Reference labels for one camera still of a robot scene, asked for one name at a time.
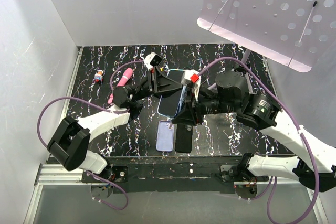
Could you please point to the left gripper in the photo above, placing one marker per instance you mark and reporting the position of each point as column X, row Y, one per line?
column 161, row 85

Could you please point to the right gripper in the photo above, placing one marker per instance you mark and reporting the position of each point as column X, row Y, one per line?
column 190, row 113

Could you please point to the black phone case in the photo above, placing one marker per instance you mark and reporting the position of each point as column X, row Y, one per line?
column 183, row 138

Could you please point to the phone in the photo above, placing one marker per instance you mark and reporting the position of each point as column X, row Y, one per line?
column 171, row 104

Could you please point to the lilac phone case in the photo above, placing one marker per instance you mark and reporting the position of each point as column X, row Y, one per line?
column 165, row 136

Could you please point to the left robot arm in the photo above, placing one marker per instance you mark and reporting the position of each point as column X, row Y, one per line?
column 70, row 142

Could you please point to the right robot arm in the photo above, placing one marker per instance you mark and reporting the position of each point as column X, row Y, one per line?
column 313, row 162

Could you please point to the pink marker pen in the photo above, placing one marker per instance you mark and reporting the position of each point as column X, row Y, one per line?
column 126, row 76

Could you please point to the small toy figurine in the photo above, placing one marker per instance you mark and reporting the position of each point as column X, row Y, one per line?
column 99, row 76

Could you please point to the lilac tripod stand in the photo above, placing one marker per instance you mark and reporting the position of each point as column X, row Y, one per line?
column 245, row 57

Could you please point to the perforated lilac board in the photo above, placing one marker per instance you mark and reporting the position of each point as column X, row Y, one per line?
column 294, row 33

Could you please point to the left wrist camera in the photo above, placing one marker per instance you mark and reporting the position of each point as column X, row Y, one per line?
column 152, row 60

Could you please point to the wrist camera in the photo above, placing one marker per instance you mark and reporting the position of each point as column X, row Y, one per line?
column 192, row 79
column 152, row 60

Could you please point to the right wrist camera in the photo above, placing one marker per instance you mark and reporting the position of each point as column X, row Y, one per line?
column 192, row 79

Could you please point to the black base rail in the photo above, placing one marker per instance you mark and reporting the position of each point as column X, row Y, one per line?
column 173, row 173

